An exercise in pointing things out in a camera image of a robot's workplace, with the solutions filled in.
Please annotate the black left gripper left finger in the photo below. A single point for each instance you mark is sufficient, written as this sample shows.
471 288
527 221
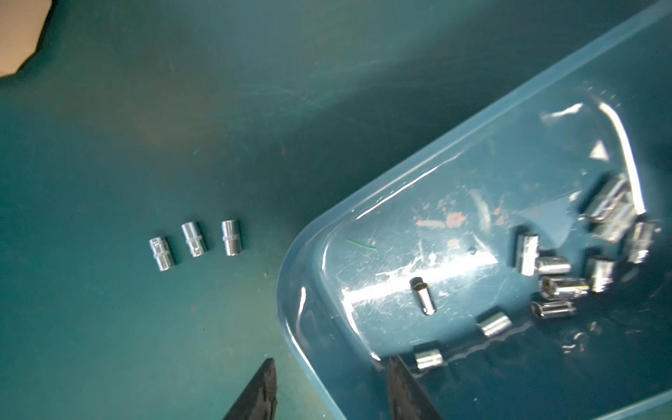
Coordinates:
258 401

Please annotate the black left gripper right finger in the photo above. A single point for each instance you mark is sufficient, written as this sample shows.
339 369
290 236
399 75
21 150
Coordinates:
407 399

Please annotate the teal plastic storage box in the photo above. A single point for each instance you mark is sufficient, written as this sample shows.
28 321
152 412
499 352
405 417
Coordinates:
451 214

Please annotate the large chrome socket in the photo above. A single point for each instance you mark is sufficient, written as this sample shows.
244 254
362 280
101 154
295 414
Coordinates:
639 242
607 198
615 226

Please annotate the terracotta ribbed flower pot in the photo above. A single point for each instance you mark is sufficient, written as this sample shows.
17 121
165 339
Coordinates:
22 22

